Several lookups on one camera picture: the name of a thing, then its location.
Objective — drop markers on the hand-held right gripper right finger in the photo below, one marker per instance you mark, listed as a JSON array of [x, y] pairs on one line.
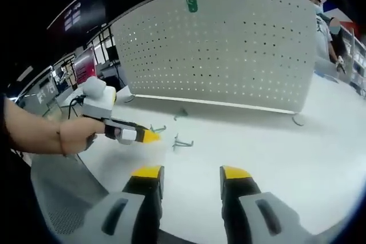
[[243, 198]]

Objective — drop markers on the white mesh chair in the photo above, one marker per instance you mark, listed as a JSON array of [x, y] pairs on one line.
[[65, 187]]

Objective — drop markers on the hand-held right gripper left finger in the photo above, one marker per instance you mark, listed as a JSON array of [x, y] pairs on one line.
[[143, 198]]

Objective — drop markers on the white perforated mounting plate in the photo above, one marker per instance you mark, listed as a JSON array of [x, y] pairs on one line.
[[217, 64]]

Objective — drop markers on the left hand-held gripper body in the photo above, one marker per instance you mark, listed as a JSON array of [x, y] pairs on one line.
[[97, 107]]

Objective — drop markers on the red wall panel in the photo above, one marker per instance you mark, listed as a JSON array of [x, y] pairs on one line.
[[84, 65]]

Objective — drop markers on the person's left hand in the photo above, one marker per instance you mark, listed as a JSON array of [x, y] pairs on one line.
[[80, 135]]

